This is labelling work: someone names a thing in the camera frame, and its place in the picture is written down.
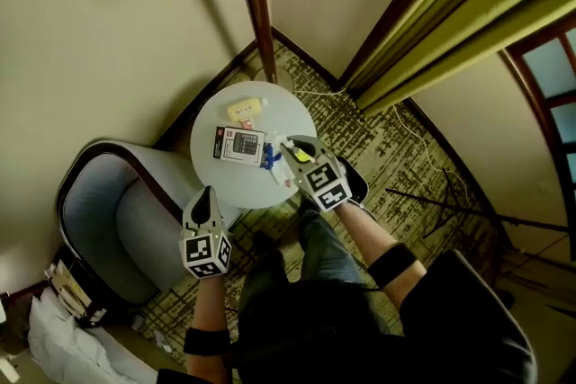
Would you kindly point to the yellow drink bottle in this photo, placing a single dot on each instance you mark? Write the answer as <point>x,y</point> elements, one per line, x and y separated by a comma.
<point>243,109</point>

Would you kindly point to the person's left forearm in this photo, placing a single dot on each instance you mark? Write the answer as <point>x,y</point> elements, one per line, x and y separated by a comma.
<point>209,306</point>

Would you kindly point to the person's black top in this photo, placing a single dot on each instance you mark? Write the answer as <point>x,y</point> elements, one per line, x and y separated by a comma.
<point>450,328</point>

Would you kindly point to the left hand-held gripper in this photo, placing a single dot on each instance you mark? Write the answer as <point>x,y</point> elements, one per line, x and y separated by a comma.
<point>204,249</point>

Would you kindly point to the person's legs in jeans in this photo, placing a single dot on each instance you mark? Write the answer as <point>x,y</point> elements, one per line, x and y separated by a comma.
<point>315,247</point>

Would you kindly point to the grey armchair with dark frame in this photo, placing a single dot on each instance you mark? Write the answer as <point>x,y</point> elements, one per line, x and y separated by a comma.
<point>103,211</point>

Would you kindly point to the small red packet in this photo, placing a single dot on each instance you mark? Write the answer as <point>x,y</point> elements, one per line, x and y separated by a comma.
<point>246,123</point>

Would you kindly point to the yellow sticky note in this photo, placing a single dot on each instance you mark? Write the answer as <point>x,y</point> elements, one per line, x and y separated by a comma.
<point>301,156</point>

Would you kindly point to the white wrapper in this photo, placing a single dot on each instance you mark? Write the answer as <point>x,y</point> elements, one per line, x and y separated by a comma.
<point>283,175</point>

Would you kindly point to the round white side table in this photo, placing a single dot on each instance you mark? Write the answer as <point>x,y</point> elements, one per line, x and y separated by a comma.
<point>288,112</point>

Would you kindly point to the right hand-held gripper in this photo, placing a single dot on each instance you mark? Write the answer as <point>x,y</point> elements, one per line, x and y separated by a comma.
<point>326,186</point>

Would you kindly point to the white bedding pile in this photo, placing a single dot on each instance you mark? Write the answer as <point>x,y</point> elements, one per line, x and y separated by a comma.
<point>67,342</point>

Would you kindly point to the calculator retail box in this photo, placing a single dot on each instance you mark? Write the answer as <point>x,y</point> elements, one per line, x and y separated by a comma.
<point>238,145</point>

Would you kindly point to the brown paper bag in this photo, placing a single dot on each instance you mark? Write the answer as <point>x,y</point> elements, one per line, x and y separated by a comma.
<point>72,292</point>

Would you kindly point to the blue plastic toy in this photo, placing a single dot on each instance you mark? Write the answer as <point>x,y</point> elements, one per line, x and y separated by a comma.
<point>269,155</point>

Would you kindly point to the wooden-framed grid window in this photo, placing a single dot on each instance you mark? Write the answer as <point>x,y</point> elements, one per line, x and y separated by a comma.
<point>549,67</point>

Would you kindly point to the yellow-green curtain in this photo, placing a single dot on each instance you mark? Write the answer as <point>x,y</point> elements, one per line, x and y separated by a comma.
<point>472,13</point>

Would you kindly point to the floor lamp with cream shade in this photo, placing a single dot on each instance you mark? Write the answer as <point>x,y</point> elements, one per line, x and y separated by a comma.
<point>256,4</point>

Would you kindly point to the black light stand tripod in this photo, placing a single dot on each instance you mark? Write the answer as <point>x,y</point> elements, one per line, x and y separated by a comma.
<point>495,216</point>

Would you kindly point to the black waste bin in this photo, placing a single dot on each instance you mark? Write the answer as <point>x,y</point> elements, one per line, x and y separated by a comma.
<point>357,184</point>

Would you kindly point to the person's right forearm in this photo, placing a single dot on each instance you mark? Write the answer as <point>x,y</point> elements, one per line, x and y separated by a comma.
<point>364,234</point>

